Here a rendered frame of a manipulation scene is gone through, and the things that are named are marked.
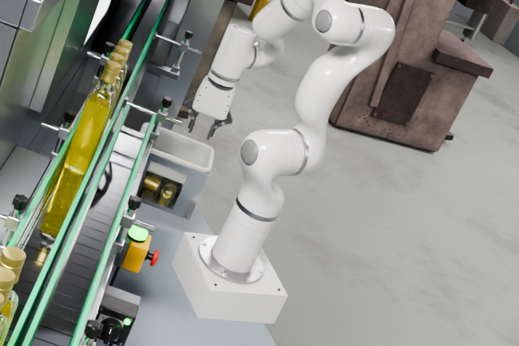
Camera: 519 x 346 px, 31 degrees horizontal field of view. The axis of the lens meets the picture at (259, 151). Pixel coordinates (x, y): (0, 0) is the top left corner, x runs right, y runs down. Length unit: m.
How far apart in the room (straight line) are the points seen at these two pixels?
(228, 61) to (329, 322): 1.99
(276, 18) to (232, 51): 0.19
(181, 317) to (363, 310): 2.13
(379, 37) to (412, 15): 4.10
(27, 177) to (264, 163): 0.56
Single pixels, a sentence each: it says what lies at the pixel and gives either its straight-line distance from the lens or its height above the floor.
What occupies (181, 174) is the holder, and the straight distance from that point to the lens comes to 2.61.
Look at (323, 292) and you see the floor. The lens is 4.43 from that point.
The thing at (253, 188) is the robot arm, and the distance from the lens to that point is 2.35.
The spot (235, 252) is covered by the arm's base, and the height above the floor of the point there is 0.92.
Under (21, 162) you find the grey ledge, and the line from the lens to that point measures 2.21.
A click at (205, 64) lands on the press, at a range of 5.62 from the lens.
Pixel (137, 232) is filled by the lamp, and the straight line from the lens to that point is 2.16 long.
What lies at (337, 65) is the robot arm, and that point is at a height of 1.50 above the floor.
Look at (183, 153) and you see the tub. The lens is 2.75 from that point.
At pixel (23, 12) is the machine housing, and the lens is 1.65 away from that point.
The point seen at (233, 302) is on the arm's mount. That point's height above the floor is 0.81.
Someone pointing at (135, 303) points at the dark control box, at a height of 1.00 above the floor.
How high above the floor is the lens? 2.08
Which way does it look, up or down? 22 degrees down
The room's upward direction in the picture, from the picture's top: 24 degrees clockwise
